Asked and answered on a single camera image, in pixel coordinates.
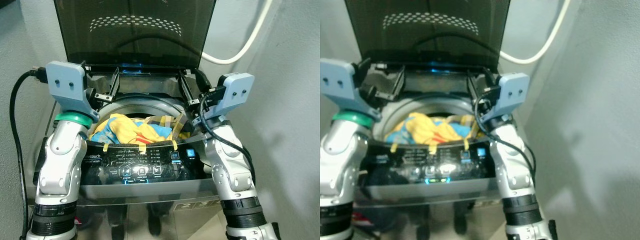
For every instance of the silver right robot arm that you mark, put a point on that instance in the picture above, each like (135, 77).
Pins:
(227, 165)
(510, 165)

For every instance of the silver top-load washing machine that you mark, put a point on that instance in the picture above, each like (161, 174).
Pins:
(150, 192)
(430, 192)

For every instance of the dark tinted washer lid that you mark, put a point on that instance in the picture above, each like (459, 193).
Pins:
(135, 42)
(430, 42)

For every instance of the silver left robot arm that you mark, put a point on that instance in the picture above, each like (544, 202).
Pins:
(337, 160)
(60, 165)

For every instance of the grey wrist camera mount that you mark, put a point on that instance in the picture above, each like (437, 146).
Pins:
(336, 82)
(237, 95)
(65, 85)
(512, 95)

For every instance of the black washer control panel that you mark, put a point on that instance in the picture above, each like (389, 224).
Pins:
(430, 165)
(145, 162)

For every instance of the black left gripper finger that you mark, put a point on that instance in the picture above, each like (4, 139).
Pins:
(105, 96)

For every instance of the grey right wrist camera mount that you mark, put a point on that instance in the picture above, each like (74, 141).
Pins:
(237, 95)
(512, 95)

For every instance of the yellow and blue clothes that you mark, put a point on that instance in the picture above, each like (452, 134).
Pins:
(127, 130)
(430, 131)

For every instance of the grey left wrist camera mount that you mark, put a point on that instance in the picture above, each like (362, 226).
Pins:
(336, 82)
(65, 85)

